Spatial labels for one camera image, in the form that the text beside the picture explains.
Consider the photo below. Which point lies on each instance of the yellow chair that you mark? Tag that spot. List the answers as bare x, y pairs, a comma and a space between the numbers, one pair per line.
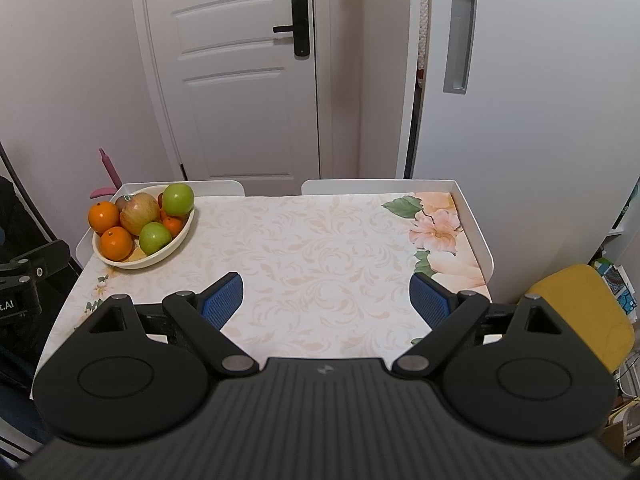
580, 310

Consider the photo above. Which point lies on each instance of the small orange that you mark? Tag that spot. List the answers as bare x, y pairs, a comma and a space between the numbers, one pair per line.
173, 226

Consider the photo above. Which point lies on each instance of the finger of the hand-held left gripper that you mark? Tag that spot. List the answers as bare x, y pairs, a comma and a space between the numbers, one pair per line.
47, 255

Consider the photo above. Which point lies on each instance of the white panelled door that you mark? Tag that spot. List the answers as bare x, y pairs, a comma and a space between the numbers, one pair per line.
235, 110

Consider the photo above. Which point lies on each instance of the pink mop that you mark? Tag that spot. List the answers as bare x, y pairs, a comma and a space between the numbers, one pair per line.
111, 170

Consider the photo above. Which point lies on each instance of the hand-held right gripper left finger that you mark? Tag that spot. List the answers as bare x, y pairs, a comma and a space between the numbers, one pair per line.
222, 301

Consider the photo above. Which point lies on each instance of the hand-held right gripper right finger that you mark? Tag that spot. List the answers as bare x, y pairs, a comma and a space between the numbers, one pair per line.
429, 302

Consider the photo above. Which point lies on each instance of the cream bowl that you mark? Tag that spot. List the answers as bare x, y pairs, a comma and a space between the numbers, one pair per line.
165, 252

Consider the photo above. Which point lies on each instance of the white sliding door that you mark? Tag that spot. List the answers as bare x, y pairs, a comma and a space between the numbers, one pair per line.
540, 135

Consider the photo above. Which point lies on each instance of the striped yellow red apple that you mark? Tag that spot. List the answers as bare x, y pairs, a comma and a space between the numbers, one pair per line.
139, 212

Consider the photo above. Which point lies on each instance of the tan box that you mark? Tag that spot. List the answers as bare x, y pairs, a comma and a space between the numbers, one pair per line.
622, 430

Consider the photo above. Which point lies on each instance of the white bookshelf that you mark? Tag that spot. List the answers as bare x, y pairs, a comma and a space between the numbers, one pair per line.
620, 240

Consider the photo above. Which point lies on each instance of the green apple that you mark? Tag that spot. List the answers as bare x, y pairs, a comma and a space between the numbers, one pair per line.
178, 199
154, 238

